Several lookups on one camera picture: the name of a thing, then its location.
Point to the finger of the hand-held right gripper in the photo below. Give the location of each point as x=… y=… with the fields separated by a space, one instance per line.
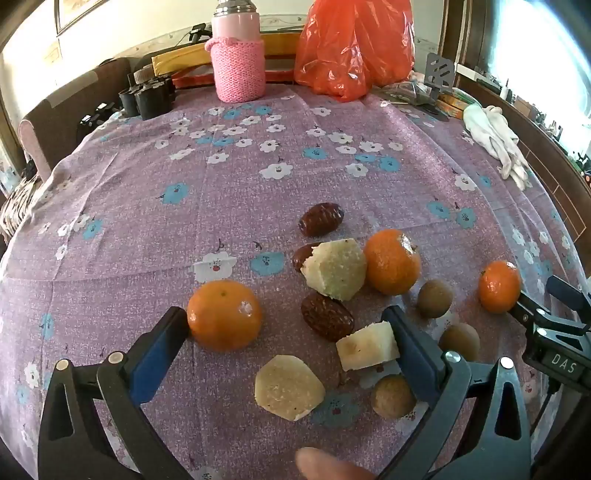
x=526 y=310

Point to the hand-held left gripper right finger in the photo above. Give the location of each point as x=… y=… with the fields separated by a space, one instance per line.
x=415 y=355

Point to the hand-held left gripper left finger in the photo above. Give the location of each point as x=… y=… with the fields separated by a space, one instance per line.
x=157 y=353

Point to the orange tangerine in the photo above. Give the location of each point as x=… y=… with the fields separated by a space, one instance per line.
x=498 y=288
x=221 y=323
x=390 y=270

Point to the pale yellow cake chunk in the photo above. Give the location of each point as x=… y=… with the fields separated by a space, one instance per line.
x=334 y=270
x=367 y=347
x=288 y=387

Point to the brown longan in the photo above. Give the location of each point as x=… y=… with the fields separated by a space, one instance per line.
x=461 y=340
x=435 y=299
x=392 y=397

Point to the red date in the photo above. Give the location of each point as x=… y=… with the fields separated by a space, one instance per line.
x=320 y=219
x=302 y=257
x=327 y=317

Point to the wooden cabinet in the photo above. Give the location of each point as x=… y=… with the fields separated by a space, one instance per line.
x=554 y=170

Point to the purple floral tablecloth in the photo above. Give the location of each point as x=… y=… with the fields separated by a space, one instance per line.
x=231 y=207

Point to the white gloves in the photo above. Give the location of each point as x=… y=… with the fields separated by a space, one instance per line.
x=494 y=134

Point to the striped cloth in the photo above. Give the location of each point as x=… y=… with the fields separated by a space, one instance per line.
x=16 y=207

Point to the yellow green packets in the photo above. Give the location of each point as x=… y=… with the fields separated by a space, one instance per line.
x=455 y=104

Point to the grey phone stand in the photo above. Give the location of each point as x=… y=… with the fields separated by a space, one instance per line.
x=438 y=76

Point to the clear plastic wrapper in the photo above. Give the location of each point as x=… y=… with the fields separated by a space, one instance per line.
x=401 y=92

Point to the brown chair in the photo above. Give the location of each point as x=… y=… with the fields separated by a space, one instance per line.
x=69 y=115

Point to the cluster of black cups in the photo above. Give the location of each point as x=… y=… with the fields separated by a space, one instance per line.
x=147 y=97

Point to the pink bottle with knitted sleeve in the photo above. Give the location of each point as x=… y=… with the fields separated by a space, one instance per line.
x=238 y=60

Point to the red plastic bag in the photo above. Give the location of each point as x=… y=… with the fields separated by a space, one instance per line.
x=351 y=46

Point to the small black gadget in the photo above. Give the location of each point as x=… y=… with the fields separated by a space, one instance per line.
x=201 y=33

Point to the framed painting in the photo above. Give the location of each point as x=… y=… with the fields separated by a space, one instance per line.
x=76 y=14

